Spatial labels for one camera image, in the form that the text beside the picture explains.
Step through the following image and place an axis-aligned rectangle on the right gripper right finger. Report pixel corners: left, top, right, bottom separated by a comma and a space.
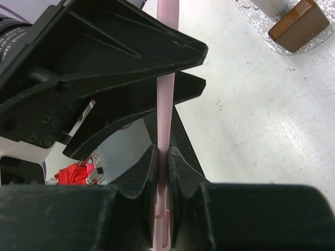
168, 147, 334, 250

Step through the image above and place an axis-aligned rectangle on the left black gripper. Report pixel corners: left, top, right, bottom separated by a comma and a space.
1, 1, 97, 149

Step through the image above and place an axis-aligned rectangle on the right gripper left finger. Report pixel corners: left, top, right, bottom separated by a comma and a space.
1, 145, 158, 250

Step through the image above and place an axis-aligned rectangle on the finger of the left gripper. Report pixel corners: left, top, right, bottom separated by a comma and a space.
59, 1, 208, 84
62, 71, 207, 162

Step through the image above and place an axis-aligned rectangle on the toothpaste tube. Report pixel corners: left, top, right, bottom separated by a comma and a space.
251, 0, 291, 18

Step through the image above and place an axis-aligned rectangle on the clear rack with brown ends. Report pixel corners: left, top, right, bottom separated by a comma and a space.
269, 0, 330, 53

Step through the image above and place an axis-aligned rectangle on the clear textured acrylic tray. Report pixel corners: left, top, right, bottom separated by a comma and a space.
234, 1, 334, 54

